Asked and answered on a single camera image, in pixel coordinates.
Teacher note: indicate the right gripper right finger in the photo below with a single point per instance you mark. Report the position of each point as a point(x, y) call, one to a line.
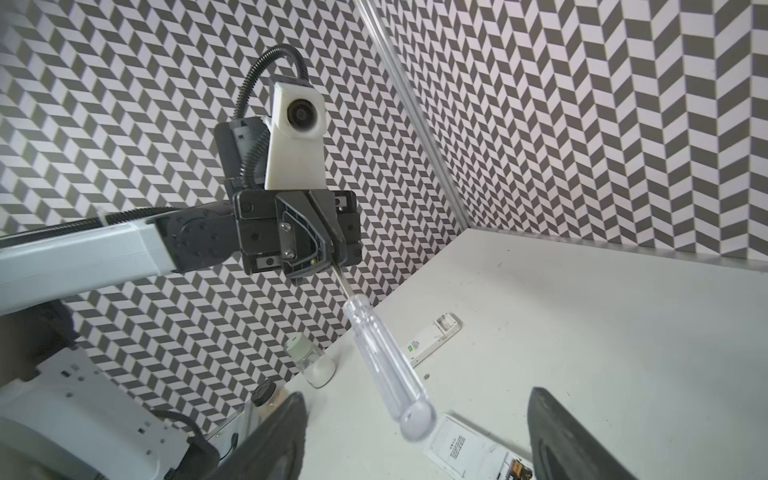
point(562, 447)

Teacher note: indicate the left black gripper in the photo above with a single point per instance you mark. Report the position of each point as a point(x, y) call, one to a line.
point(297, 231)

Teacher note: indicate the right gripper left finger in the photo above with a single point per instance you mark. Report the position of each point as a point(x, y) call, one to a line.
point(275, 450)

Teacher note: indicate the white remote with green buttons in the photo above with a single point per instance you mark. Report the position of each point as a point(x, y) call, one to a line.
point(465, 453)

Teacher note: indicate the small silver screwdriver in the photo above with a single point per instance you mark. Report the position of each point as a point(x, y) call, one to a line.
point(400, 388)

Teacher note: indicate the white remote control handled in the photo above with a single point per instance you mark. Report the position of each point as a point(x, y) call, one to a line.
point(431, 338)

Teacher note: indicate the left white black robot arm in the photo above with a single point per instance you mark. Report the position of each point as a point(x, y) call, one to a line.
point(57, 406)

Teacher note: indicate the small clear glass jar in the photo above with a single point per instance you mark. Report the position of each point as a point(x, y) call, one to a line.
point(315, 365)

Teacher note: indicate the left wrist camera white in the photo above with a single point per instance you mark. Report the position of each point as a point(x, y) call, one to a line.
point(296, 155)

